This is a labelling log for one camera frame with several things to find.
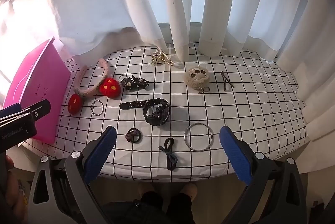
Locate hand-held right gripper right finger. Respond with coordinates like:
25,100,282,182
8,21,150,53
219,126,308,224

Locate person's left hand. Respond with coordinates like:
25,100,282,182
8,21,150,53
0,154,27,216

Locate pink plastic storage box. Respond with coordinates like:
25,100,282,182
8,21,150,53
3,37,72,143

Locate brown hair clip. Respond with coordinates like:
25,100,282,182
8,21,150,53
220,71,234,91

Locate person's black trousers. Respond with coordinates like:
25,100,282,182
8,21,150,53
101,190,195,224

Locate small metal key ring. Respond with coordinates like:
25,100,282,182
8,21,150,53
90,100,104,117

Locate gold hair claw clip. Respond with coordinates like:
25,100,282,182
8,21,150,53
150,47,175,67

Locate black and blue hair tie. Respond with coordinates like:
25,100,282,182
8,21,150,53
159,138,178,171

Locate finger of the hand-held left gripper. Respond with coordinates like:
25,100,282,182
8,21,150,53
21,99,51,120
0,103,22,117

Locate pink strawberry headband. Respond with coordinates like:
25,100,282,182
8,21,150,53
67,58,121,115

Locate beige plush keychain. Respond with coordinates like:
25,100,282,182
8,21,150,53
184,67,212,94

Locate black wrist watch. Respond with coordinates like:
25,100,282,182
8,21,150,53
119,98,172,126

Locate dark knotted hair tie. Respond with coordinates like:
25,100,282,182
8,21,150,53
126,128,143,143

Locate cream curtain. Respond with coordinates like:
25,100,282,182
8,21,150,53
110,0,335,141

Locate silver bangle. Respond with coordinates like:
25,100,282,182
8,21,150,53
184,122,214,153

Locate black printed strap keychain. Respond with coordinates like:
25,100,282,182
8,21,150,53
118,74,149,91

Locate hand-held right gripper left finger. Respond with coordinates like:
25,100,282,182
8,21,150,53
27,126,117,224

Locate person's right slipper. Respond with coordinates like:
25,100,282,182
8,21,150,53
179,182,199,200

